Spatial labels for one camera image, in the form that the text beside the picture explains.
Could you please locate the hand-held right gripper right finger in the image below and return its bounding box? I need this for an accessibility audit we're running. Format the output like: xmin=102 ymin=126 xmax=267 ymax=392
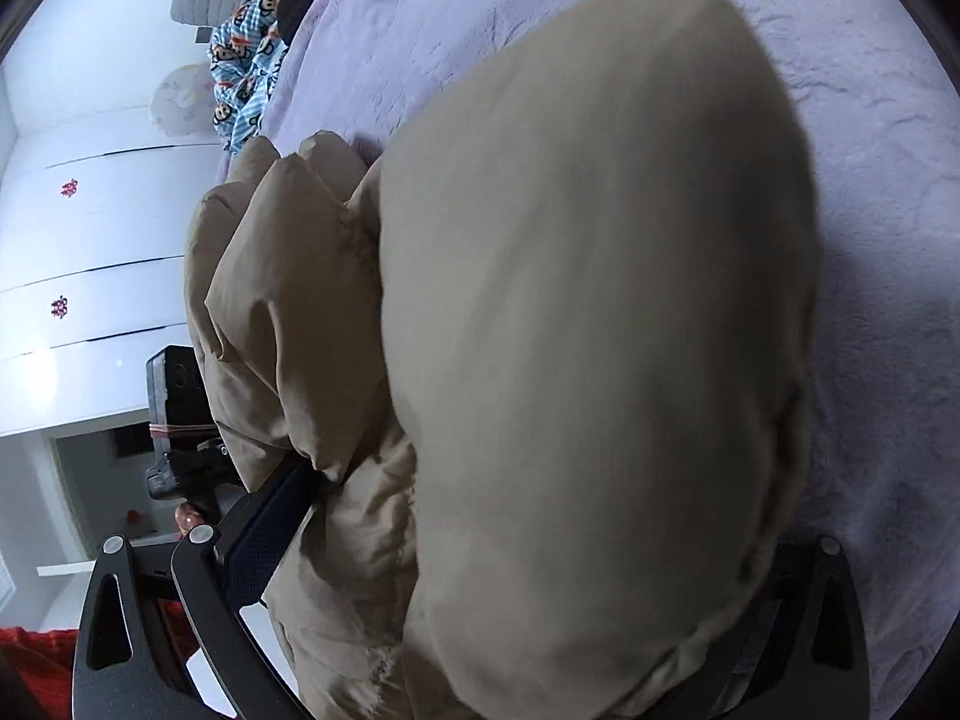
xmin=705 ymin=536 xmax=871 ymax=720

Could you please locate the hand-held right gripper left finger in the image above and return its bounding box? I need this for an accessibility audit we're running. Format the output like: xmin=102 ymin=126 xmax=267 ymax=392
xmin=71 ymin=457 xmax=325 ymax=720

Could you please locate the beige puffer jacket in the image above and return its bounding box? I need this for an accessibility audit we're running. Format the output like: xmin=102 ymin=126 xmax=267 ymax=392
xmin=184 ymin=0 xmax=822 ymax=720

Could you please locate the person's left forearm red sleeve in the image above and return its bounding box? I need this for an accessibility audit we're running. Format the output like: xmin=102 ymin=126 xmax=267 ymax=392
xmin=0 ymin=600 xmax=185 ymax=700

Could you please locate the white wardrobe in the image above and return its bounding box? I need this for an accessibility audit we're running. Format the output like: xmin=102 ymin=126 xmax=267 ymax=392
xmin=0 ymin=52 xmax=226 ymax=437

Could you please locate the purple plush blanket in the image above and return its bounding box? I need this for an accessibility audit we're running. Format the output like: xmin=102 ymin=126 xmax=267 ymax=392
xmin=262 ymin=0 xmax=960 ymax=720

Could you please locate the blue monkey print cloth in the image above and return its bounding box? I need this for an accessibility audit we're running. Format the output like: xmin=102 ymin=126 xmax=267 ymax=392
xmin=206 ymin=0 xmax=290 ymax=155

